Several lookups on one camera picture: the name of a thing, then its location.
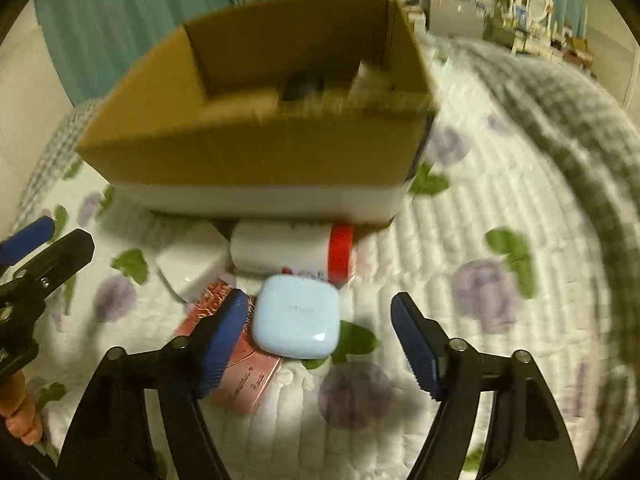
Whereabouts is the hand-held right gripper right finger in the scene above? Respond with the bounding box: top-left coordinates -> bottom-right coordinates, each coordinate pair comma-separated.
390,292 -> 582,480

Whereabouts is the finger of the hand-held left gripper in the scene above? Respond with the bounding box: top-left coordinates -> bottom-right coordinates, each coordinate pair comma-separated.
0,228 -> 96,311
0,215 -> 56,267

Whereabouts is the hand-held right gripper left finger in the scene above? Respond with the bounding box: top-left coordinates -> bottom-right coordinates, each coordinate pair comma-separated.
55,288 -> 250,480

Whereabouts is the light blue square case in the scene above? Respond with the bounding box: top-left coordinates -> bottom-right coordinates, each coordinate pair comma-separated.
250,273 -> 343,360

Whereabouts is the brown cardboard box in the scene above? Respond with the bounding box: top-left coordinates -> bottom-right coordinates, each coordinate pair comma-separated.
75,0 -> 441,227

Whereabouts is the person's left hand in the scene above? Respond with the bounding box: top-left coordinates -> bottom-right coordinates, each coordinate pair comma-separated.
0,371 -> 45,447

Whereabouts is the pink foil packet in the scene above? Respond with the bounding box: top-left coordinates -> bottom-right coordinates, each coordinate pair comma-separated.
172,280 -> 284,416

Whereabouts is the white square box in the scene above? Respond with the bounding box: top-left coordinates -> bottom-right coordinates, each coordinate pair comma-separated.
154,222 -> 237,303

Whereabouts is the white bottle with red cap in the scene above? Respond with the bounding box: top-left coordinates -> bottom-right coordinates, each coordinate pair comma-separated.
229,220 -> 357,288

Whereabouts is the white floral quilt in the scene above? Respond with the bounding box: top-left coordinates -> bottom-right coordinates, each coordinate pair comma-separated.
10,35 -> 623,480

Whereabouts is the grey checked blanket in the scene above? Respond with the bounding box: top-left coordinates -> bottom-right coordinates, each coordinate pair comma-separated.
430,32 -> 640,480

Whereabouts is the cluttered dresser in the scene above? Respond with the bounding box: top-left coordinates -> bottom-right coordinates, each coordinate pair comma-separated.
482,7 -> 598,71

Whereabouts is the grey storage box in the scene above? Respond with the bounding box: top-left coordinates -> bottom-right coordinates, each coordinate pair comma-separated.
422,0 -> 488,38

